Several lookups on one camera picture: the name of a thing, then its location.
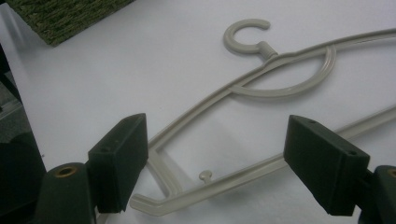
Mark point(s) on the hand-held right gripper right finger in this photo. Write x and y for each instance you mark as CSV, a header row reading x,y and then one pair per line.
x,y
327,165

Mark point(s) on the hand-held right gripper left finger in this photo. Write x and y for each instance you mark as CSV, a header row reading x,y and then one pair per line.
x,y
120,161

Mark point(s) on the grey plastic clothes hanger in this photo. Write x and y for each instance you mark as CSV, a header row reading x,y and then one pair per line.
x,y
280,92

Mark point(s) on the green woven basket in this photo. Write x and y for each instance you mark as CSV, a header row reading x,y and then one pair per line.
x,y
65,18

